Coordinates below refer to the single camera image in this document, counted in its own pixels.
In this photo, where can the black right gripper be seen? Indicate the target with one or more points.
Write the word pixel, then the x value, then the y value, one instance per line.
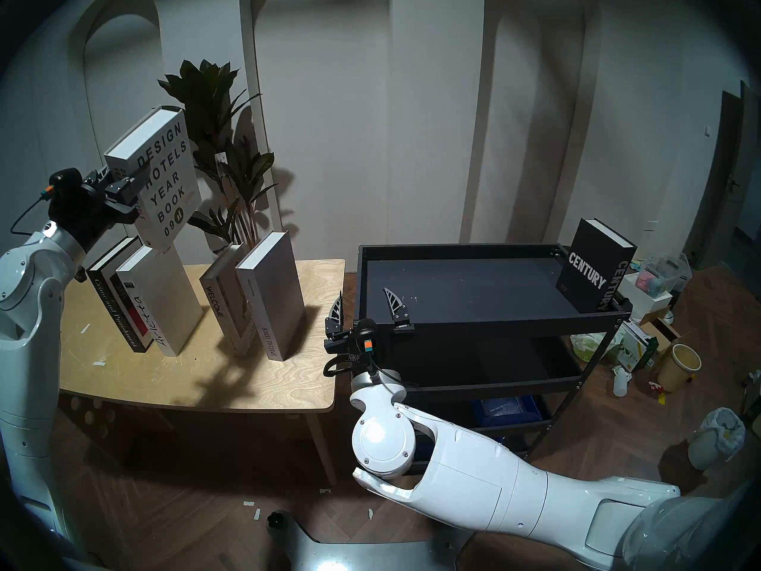
pixel 339 341

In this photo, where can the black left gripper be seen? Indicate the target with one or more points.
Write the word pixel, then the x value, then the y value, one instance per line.
pixel 83 216

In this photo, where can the white Design Hotels yearbook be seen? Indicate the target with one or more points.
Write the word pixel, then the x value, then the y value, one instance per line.
pixel 166 177

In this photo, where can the black Century book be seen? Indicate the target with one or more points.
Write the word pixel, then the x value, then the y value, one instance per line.
pixel 588 260

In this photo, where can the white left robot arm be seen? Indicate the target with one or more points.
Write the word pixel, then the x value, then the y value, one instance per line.
pixel 30 338

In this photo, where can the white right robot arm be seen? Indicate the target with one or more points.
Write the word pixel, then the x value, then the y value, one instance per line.
pixel 475 480

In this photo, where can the black metal shelf cart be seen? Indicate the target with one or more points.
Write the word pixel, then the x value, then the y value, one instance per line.
pixel 475 290

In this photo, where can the grey Special Issue book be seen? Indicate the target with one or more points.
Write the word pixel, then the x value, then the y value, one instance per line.
pixel 273 302

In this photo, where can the black Crime and Punishment book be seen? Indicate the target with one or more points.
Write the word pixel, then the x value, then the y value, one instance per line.
pixel 113 296

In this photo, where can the white Arietta book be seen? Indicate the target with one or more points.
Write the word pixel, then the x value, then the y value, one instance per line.
pixel 163 302

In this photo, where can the dark green potted plant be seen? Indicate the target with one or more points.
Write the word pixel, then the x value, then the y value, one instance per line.
pixel 208 94

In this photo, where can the light wooden table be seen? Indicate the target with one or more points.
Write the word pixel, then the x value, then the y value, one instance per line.
pixel 250 385

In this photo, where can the white Welcome book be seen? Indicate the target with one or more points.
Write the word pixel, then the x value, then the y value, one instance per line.
pixel 223 302

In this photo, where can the blue plastic bin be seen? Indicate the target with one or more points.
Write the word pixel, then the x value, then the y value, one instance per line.
pixel 508 410

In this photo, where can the green plastic bag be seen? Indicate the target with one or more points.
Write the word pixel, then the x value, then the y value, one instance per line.
pixel 591 345

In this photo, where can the black base knob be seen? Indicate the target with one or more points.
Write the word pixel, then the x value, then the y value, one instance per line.
pixel 276 520

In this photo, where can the small white bottle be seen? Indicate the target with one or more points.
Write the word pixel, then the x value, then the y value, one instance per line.
pixel 620 382

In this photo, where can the white green printed carton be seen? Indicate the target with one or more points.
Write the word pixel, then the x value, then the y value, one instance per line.
pixel 636 347

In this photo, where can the white square box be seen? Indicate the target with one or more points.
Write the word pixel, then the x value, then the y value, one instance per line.
pixel 639 299

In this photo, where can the brown cardboard box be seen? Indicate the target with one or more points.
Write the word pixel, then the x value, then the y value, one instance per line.
pixel 663 335

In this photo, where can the clear plastic storage box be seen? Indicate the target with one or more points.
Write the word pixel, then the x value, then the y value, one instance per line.
pixel 663 275

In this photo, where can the yellow paper bucket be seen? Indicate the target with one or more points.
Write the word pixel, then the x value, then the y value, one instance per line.
pixel 678 370

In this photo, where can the white bagged trash bin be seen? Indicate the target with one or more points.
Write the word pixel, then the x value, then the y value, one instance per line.
pixel 713 442

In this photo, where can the dark room door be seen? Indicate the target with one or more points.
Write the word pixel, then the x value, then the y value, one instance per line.
pixel 722 177

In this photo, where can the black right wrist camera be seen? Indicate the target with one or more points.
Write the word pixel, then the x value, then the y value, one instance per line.
pixel 364 332

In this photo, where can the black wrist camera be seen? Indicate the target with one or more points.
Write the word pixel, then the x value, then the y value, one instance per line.
pixel 66 183
pixel 364 332

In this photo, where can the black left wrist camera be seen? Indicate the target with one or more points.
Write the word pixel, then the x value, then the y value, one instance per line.
pixel 66 183

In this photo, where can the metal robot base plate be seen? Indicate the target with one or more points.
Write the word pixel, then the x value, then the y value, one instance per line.
pixel 333 558

